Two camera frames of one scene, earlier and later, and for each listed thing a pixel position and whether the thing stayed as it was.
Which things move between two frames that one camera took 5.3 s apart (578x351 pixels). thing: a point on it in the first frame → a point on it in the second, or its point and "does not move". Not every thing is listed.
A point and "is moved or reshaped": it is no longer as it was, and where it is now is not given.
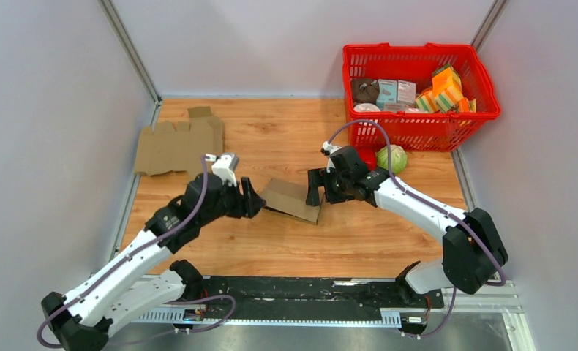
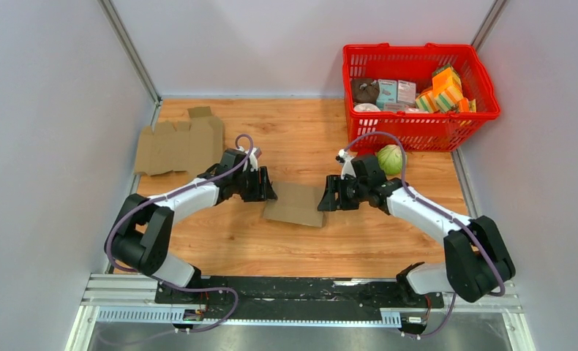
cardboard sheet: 170,148 does not move
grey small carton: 406,91 does not move
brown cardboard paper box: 290,198 is moved or reshaped
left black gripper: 247,205 → 263,191
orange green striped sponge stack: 446,93 does not move
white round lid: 366,107 does not move
